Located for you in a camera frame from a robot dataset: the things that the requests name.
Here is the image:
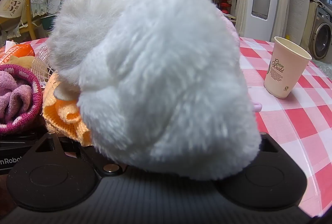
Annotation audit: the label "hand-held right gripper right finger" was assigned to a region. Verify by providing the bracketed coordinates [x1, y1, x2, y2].
[257, 133, 287, 156]

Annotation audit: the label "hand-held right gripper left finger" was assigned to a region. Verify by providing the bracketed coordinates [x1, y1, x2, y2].
[34, 133, 128, 176]

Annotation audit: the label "orange crocheted toy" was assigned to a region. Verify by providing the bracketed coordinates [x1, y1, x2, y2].
[41, 71, 92, 147]

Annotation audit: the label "white fluffy plush toy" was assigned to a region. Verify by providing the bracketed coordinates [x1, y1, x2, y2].
[48, 0, 262, 180]

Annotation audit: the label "pink checkered tablecloth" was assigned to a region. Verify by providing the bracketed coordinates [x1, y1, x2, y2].
[0, 35, 332, 217]

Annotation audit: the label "magenta knitted hat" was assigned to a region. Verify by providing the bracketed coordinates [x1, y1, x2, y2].
[0, 64, 43, 135]

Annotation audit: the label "purple fluffy sock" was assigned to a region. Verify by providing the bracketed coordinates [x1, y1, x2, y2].
[0, 71, 33, 121]

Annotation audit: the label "beige paper cup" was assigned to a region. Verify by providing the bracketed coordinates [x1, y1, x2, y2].
[264, 36, 312, 99]

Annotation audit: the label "white plastic mesh basket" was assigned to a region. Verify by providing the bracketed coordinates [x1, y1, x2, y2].
[32, 45, 57, 88]

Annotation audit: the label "orange snack bag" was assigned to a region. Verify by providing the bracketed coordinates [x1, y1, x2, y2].
[0, 44, 36, 64]

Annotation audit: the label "washing machine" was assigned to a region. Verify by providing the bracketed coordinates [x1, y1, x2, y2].
[309, 4, 332, 60]

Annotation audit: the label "dark green storage box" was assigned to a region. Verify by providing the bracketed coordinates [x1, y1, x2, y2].
[41, 15, 56, 30]

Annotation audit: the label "red vase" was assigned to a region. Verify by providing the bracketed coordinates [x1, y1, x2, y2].
[217, 0, 232, 15]

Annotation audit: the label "beige tote bag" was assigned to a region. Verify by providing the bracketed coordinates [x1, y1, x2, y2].
[0, 0, 29, 25]

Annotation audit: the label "hanging paper sheets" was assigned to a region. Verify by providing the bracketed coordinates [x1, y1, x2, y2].
[48, 0, 68, 16]

